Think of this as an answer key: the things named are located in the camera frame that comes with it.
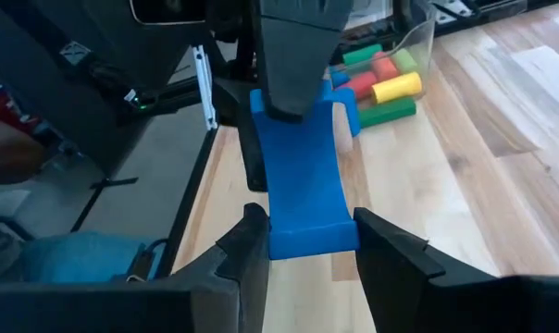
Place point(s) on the person's forearm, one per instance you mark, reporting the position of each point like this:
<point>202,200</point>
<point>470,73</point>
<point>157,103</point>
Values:
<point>11,152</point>

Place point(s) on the blue arch block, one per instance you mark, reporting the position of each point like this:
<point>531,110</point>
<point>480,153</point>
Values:
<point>307,185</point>

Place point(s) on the silver corner bracket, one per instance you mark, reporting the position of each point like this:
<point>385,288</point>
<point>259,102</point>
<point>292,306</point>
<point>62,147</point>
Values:
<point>450,11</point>

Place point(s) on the blue cylinder block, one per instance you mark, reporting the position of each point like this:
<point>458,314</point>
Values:
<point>339,78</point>

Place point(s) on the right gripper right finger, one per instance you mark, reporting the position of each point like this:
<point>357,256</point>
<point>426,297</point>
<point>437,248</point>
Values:
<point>446,305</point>

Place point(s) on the red cylinder block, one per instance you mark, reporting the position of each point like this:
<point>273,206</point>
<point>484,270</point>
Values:
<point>359,85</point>

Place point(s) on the person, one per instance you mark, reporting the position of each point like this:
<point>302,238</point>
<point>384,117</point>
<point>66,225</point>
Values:
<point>76,256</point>

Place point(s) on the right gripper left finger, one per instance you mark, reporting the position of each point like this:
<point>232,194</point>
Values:
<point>122,310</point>

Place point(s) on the clear plastic bin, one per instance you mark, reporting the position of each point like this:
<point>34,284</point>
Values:
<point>418,41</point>

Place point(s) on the green rectangular block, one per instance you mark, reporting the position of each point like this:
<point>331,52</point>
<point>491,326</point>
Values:
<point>386,113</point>

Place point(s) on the red packet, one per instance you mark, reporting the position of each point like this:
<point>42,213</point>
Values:
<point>6,106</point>

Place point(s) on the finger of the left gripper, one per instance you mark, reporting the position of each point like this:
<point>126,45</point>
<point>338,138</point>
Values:
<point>252,152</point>
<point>298,60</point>

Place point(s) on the silver aluminium extrusion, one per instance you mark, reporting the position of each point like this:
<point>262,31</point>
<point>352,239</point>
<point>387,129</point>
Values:
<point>204,88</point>

